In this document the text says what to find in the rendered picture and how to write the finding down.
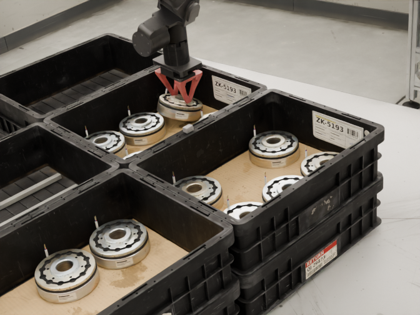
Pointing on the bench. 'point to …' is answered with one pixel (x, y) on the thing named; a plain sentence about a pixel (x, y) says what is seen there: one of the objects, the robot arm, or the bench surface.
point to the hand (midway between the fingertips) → (181, 95)
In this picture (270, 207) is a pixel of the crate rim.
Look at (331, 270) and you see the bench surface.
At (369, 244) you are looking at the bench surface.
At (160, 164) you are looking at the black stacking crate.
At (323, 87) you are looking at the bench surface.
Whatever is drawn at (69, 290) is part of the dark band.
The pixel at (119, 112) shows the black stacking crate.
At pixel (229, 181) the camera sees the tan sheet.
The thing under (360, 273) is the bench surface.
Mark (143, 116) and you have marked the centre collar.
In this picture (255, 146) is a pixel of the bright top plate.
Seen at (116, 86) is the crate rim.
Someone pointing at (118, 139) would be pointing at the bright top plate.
